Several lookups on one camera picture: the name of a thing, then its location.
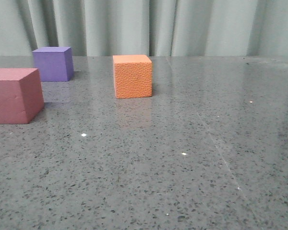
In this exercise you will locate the orange foam cube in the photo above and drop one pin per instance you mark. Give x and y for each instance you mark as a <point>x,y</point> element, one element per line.
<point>132,75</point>

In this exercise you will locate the red foam cube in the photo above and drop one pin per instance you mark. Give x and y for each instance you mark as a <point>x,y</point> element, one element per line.
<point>21,97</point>

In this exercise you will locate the purple foam cube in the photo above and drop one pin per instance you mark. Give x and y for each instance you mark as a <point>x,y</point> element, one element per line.
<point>54,63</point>

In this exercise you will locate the grey-green curtain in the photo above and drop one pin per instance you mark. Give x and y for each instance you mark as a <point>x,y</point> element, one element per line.
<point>152,27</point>

